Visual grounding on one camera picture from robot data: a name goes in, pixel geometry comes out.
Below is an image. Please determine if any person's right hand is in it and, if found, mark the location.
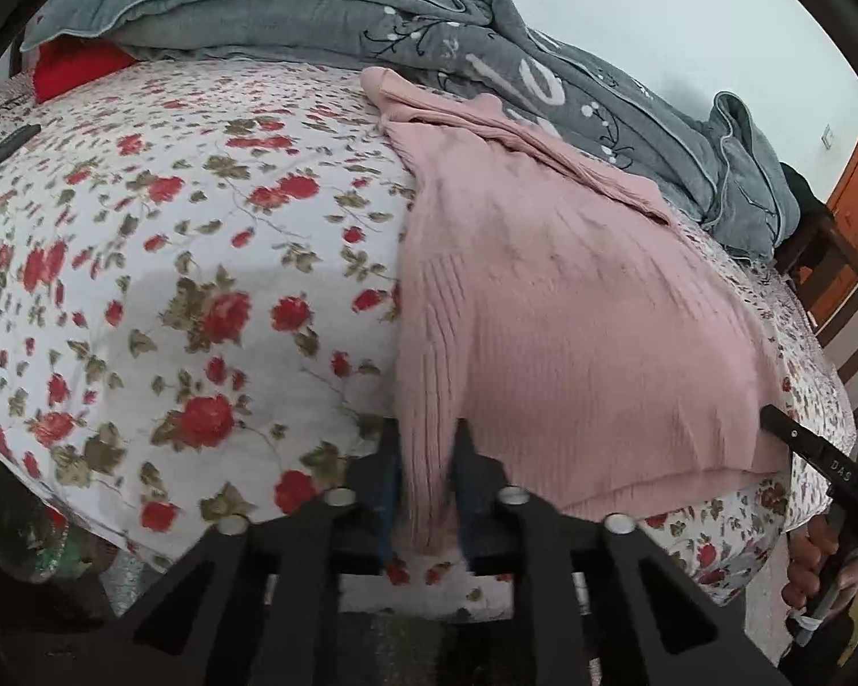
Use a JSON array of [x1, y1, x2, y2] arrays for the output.
[[781, 513, 841, 610]]

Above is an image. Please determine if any dark wooden bed footboard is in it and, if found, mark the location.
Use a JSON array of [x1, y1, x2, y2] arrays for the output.
[[776, 207, 858, 387]]

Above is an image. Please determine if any grey printed quilt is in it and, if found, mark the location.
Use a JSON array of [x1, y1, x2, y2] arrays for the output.
[[18, 0, 802, 262]]

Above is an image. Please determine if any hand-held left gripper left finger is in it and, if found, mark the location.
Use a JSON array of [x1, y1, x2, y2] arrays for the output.
[[113, 434, 406, 686]]

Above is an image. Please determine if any pink knit sweater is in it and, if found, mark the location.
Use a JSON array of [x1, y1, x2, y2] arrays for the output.
[[361, 66, 795, 557]]

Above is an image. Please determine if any black phone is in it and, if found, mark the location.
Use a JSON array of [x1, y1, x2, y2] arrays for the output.
[[0, 123, 42, 188]]

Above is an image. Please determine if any black garment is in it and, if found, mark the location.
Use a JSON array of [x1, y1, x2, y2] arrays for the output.
[[779, 164, 832, 273]]

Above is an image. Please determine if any red cloth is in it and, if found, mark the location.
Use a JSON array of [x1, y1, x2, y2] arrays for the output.
[[32, 39, 140, 105]]

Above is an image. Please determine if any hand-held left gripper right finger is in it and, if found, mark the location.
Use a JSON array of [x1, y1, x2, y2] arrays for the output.
[[450, 421, 793, 686]]

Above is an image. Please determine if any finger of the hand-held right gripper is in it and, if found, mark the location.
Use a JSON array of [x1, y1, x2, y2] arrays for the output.
[[759, 405, 839, 477]]

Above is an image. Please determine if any floral bed sheet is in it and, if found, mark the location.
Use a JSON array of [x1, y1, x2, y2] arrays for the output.
[[0, 57, 858, 623]]

